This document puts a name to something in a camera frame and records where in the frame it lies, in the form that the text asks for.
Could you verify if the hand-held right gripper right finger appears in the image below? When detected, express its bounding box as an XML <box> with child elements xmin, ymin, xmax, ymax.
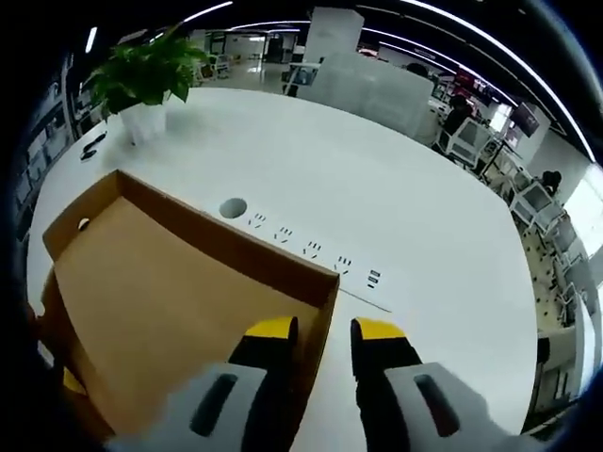
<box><xmin>350</xmin><ymin>317</ymin><xmax>536</xmax><ymax>452</ymax></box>

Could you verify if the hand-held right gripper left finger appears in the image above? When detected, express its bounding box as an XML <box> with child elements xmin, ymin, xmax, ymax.
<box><xmin>107</xmin><ymin>315</ymin><xmax>302</xmax><ymax>452</ymax></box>

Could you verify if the brown cardboard shoe box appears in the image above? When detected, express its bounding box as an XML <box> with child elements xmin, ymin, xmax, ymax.
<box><xmin>40</xmin><ymin>169</ymin><xmax>341</xmax><ymax>446</ymax></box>

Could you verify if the table socket panel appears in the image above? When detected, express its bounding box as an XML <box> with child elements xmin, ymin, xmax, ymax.
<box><xmin>219</xmin><ymin>196</ymin><xmax>393</xmax><ymax>315</ymax></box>

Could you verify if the row of white office chairs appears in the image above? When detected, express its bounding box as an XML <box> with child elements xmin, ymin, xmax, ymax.
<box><xmin>437</xmin><ymin>115</ymin><xmax>595</xmax><ymax>331</ymax></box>

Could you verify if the small dark tool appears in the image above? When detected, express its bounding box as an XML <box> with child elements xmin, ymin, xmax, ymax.
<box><xmin>80</xmin><ymin>133</ymin><xmax>109</xmax><ymax>162</ymax></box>

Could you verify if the window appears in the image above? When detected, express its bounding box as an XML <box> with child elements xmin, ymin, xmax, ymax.
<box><xmin>562</xmin><ymin>176</ymin><xmax>602</xmax><ymax>225</ymax></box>

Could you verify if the green plant white pot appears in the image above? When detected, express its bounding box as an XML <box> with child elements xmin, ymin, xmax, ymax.
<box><xmin>87</xmin><ymin>25</ymin><xmax>211</xmax><ymax>146</ymax></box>

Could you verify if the white frosted partition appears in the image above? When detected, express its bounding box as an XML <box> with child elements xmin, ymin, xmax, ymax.
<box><xmin>296</xmin><ymin>51</ymin><xmax>434</xmax><ymax>142</ymax></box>

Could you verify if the wall mounted television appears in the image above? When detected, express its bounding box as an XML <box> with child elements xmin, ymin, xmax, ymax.
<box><xmin>511</xmin><ymin>103</ymin><xmax>541</xmax><ymax>138</ymax></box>

